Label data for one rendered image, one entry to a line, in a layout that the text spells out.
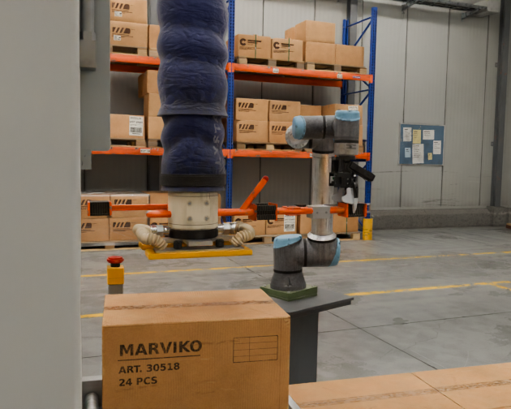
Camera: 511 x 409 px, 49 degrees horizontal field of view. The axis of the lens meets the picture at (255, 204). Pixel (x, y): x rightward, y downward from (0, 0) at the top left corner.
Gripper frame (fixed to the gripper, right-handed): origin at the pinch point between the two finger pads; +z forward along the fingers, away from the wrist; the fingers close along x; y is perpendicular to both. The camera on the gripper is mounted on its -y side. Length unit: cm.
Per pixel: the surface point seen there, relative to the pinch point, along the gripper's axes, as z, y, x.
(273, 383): 56, 35, 21
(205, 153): -19, 57, 12
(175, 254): 13, 67, 16
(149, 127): -68, 2, -717
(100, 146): -19, 92, 95
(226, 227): 5.8, 47.9, 3.1
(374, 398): 73, -12, 2
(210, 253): 13, 56, 16
